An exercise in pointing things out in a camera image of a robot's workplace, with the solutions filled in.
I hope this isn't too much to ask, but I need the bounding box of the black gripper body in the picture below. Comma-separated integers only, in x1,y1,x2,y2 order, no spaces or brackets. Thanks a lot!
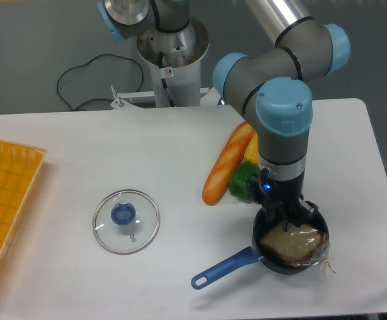
246,170,306,220

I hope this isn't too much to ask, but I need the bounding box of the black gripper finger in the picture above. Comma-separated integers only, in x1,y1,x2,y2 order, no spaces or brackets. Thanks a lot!
292,197,318,227
265,203,290,232

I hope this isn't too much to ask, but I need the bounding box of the toast slice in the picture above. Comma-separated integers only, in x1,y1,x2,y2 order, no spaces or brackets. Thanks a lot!
258,223,330,271

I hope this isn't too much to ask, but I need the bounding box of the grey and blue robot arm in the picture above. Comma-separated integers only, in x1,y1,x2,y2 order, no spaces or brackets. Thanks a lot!
212,1,350,226

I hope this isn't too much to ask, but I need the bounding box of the green bell pepper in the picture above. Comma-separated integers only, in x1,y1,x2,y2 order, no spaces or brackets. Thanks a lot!
228,162,258,202

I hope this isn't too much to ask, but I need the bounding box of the yellow bell pepper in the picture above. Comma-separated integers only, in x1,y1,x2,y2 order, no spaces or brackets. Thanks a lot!
244,133,258,165

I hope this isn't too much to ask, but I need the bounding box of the orange baguette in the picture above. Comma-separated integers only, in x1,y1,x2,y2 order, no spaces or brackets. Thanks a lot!
202,121,255,205

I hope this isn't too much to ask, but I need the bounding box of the glass lid with blue knob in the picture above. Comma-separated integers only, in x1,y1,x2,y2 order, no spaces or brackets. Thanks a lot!
92,189,161,255

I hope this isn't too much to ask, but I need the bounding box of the yellow woven basket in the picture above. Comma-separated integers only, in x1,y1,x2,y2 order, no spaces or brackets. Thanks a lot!
0,139,47,260

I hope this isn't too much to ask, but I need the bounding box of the dark pot with blue handle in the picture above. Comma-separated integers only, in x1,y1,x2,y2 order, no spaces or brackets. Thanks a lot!
191,200,330,290

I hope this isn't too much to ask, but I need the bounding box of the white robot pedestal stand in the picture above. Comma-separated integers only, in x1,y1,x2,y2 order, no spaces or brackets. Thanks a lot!
111,15,210,107

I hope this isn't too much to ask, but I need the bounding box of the black cable on floor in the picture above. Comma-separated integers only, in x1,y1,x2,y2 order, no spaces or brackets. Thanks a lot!
56,53,145,112

